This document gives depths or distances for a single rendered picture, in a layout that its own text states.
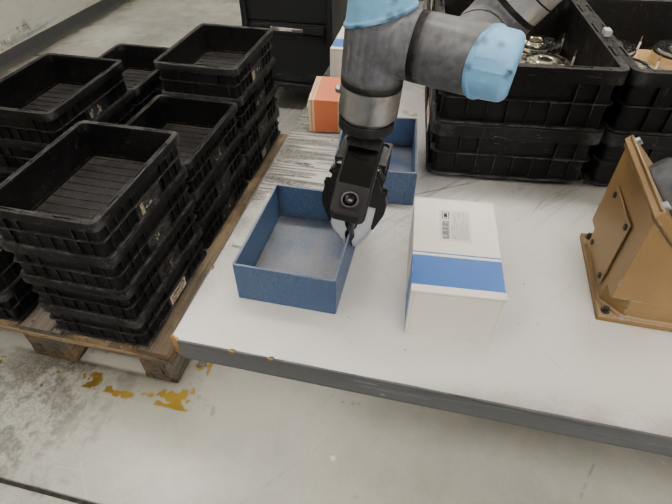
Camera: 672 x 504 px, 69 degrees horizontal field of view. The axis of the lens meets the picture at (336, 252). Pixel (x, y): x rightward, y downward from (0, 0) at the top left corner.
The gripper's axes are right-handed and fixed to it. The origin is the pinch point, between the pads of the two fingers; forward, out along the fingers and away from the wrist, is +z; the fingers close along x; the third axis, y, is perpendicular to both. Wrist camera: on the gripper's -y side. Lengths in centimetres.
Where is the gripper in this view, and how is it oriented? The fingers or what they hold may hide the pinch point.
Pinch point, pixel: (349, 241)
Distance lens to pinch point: 74.0
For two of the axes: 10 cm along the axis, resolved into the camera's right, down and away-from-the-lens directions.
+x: -9.7, -2.2, 1.3
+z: -0.7, 7.1, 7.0
